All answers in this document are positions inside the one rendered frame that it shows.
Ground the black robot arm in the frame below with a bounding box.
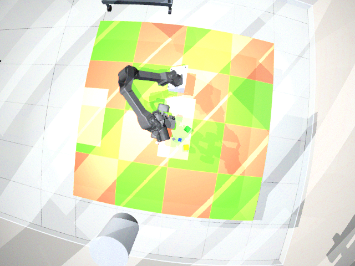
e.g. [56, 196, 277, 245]
[118, 65, 183, 142]

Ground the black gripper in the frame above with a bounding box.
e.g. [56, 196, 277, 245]
[150, 104, 170, 139]

